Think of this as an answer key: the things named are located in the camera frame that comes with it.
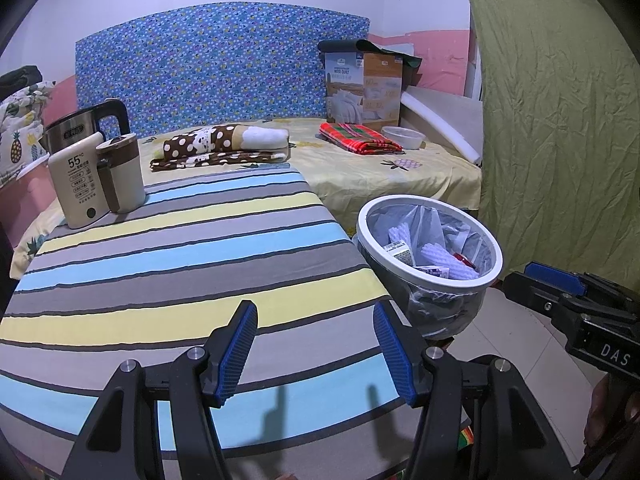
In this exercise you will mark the red plaid cloth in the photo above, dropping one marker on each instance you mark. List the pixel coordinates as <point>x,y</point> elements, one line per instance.
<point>355,137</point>

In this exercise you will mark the grey plastic bin liner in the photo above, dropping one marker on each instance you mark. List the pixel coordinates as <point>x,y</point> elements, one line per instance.
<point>440,310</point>

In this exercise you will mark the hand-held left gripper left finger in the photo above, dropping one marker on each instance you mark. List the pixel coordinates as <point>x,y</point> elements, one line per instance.
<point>237,350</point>

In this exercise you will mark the pineapple print bedding bundle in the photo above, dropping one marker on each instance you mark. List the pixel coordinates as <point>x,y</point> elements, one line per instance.
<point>20,130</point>

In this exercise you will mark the cream water heater tower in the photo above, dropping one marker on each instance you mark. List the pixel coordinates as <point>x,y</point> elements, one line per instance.
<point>75,185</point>

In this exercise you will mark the blue floral headboard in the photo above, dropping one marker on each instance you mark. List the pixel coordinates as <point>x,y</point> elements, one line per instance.
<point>225,60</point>

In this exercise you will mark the pink storage box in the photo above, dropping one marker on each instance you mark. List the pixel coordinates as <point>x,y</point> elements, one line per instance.
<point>25,200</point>

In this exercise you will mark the small white printed carton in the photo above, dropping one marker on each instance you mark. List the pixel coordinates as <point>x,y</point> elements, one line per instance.
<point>400,252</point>

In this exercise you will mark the cardboard quilt box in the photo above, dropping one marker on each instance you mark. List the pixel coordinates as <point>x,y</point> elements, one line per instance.
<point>360,95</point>

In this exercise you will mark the black flat bag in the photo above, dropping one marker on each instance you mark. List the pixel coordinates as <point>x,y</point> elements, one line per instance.
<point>345,45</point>

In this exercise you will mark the lavender foam net sleeve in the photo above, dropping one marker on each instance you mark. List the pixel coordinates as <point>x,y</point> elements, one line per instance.
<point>445,257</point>

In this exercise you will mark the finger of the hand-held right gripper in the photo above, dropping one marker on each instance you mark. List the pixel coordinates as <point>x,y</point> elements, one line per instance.
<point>550,275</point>
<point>530,295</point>

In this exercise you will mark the white plastic bowl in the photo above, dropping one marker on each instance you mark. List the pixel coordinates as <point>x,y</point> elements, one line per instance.
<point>402,137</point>

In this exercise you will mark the white wrapper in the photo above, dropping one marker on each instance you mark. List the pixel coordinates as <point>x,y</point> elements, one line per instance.
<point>400,237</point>

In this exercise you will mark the striped tablecloth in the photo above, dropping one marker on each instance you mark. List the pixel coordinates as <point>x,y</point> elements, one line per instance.
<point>200,260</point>

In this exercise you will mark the beige white-edged board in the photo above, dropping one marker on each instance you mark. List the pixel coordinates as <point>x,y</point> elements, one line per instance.
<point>445,115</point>

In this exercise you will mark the yellow bed sheet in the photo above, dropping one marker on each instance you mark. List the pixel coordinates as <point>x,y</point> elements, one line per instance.
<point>400,180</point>

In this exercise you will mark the green cloth curtain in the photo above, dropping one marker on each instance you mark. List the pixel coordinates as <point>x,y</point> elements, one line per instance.
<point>550,110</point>

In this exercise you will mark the white round trash bin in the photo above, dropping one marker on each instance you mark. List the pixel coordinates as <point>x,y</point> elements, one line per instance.
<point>395,267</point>

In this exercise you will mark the small purple box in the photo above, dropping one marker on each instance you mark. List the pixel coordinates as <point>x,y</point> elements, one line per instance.
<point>435,271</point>

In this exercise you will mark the person's right hand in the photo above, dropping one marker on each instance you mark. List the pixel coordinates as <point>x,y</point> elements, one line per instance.
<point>607,410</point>

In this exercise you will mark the brown polka dot blanket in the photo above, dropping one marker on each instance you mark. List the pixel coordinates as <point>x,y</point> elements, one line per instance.
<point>190,145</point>

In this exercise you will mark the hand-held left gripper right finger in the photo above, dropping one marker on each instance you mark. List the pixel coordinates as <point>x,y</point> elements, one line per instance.
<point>392,355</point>

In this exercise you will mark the cream jug brown lid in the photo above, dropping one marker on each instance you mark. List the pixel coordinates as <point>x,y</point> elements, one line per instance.
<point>125,175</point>

